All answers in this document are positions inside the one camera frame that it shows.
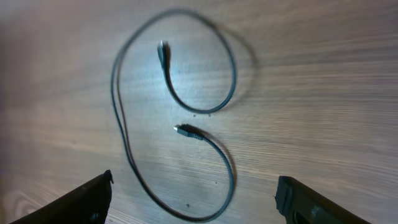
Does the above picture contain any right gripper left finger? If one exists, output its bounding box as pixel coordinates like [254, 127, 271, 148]
[12, 170, 114, 224]

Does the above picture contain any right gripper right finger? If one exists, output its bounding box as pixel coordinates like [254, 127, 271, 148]
[275, 175, 369, 224]

